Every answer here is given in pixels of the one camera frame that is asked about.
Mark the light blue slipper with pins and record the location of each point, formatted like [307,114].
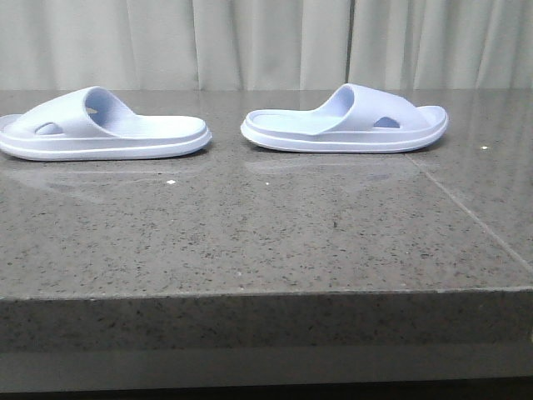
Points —
[354,119]
[94,124]

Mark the pale green curtain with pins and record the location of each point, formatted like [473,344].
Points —
[263,45]

